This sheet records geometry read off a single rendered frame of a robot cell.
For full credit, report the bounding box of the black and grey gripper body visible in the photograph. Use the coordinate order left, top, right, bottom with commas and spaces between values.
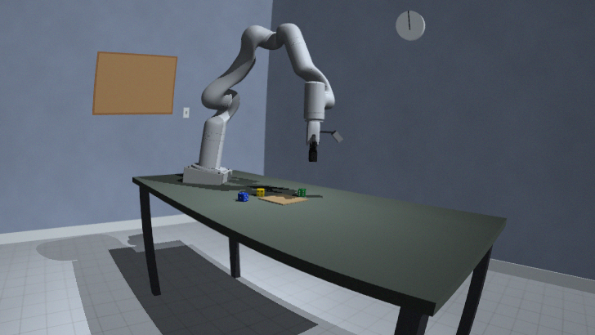
305, 120, 323, 146

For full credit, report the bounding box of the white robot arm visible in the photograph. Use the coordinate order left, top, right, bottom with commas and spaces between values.
192, 24, 335, 172

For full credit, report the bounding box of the tan flat mat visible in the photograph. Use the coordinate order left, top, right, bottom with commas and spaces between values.
258, 194, 309, 205

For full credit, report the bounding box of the blue die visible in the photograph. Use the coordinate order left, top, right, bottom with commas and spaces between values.
238, 192, 248, 202

